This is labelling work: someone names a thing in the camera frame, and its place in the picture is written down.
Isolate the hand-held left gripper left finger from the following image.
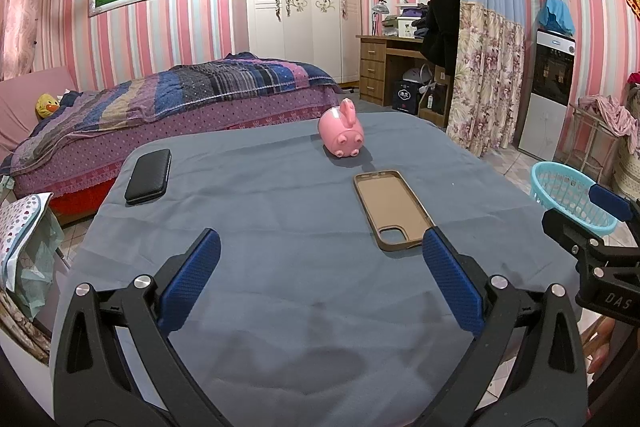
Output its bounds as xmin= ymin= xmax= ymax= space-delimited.
xmin=52 ymin=228 xmax=236 ymax=427

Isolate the pink piggy bank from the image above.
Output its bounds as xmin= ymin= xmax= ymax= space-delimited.
xmin=318 ymin=98 xmax=365 ymax=158

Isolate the white water dispenser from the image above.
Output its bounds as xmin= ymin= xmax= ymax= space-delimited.
xmin=517 ymin=29 xmax=576 ymax=162

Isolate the desk lamp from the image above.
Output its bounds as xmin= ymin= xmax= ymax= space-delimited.
xmin=371 ymin=0 xmax=391 ymax=36

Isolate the black bag with label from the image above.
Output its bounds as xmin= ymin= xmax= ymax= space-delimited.
xmin=392 ymin=79 xmax=421 ymax=115

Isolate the yellow duck plush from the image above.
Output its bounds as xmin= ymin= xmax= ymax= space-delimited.
xmin=35 ymin=93 xmax=60 ymax=118

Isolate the pink side curtain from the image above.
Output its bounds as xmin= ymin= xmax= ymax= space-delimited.
xmin=0 ymin=0 xmax=56 ymax=80

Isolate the white box on desk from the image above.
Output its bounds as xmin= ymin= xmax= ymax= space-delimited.
xmin=382 ymin=18 xmax=418 ymax=38

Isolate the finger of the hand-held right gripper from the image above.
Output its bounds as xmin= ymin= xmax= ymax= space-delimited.
xmin=588 ymin=183 xmax=640 ymax=224
xmin=541 ymin=207 xmax=606 ymax=258

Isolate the person's right hand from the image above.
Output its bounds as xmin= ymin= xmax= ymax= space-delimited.
xmin=580 ymin=317 xmax=618 ymax=375

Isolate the floral curtain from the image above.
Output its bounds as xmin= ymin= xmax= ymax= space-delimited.
xmin=446 ymin=2 xmax=526 ymax=158

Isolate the bed with purple dotted cover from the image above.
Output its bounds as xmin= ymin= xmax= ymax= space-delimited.
xmin=0 ymin=52 xmax=346 ymax=228

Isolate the white lace cover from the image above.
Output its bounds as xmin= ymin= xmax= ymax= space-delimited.
xmin=612 ymin=87 xmax=640 ymax=208

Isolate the pink cloth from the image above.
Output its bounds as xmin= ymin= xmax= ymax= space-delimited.
xmin=577 ymin=94 xmax=638 ymax=152

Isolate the turquoise plastic basket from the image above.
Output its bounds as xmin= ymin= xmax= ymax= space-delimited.
xmin=530 ymin=162 xmax=621 ymax=237

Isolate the striped patchwork quilt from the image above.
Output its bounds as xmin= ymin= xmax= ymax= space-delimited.
xmin=0 ymin=52 xmax=341 ymax=175

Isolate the pink headboard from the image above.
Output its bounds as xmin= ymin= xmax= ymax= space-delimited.
xmin=0 ymin=67 xmax=76 ymax=152

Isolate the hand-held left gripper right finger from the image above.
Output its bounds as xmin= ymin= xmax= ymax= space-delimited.
xmin=422 ymin=227 xmax=590 ymax=427

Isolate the black hanging coat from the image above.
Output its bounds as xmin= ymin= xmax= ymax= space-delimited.
xmin=419 ymin=0 xmax=461 ymax=75

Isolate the polka-dot bag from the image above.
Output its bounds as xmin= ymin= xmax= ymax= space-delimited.
xmin=0 ymin=192 xmax=53 ymax=293

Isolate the white wardrobe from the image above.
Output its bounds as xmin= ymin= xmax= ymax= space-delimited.
xmin=231 ymin=0 xmax=362 ymax=84

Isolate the blue cloth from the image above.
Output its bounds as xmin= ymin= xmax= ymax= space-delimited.
xmin=539 ymin=0 xmax=576 ymax=35

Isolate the tan phone case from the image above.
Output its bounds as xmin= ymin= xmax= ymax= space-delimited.
xmin=353 ymin=170 xmax=436 ymax=253

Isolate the black rectangular case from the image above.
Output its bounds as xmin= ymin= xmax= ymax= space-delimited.
xmin=124 ymin=149 xmax=172 ymax=206

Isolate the wooden desk with drawers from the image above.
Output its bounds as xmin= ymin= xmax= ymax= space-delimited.
xmin=356 ymin=34 xmax=451 ymax=128

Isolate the pale green plastic bag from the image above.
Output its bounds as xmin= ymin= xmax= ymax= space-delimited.
xmin=7 ymin=207 xmax=66 ymax=323

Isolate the metal rack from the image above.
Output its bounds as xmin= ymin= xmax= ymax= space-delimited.
xmin=570 ymin=104 xmax=621 ymax=182

